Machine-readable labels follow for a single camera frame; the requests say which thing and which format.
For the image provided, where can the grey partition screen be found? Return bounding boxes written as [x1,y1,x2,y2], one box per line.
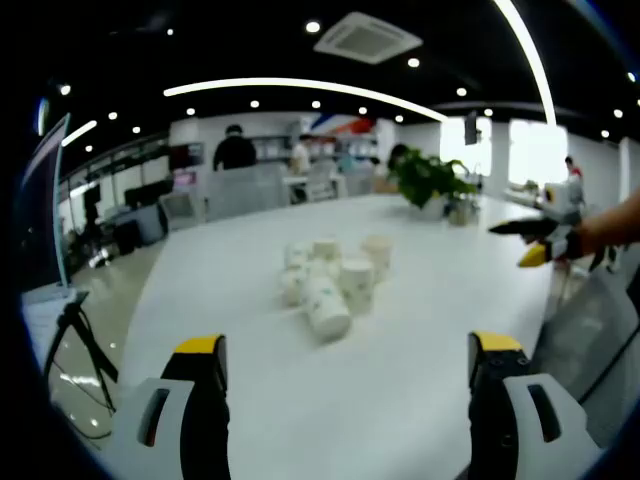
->
[204,164,292,222]

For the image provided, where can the long ceiling light strip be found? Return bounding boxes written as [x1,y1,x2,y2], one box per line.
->
[492,0,559,126]

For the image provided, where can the curved ceiling light strip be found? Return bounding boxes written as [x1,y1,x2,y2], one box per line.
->
[163,77,449,124]

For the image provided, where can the round ceiling downlights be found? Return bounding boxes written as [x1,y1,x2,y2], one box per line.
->
[58,19,639,151]

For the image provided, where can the black tripod stand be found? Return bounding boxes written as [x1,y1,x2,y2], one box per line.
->
[44,292,120,414]

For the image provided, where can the black cable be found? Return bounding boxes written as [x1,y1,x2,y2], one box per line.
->
[579,319,640,404]

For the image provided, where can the straight ceiling light strip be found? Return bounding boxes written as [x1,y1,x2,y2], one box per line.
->
[62,119,99,148]

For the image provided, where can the person's right hand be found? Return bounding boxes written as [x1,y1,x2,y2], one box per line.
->
[564,222,625,274]

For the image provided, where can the person's grey clothing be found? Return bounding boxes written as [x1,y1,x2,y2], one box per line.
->
[542,272,640,451]

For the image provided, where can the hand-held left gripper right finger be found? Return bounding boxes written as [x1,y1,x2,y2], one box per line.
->
[467,330,604,480]

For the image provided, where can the white table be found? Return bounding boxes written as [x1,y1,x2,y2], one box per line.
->
[107,192,559,480]

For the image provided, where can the dark wall display screen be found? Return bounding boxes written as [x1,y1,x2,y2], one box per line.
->
[169,142,206,171]

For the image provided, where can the black computer monitor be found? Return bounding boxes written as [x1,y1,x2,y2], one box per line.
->
[123,180,174,209]

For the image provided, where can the potted green plant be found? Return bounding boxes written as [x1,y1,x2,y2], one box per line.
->
[387,144,481,221]

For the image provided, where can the ceiling air conditioner vent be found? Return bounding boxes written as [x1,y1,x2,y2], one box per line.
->
[313,12,424,66]

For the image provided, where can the pile of paper cups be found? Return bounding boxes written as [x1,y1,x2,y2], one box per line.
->
[278,233,394,345]

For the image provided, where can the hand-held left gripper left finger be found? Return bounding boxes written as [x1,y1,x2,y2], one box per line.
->
[110,333,232,480]

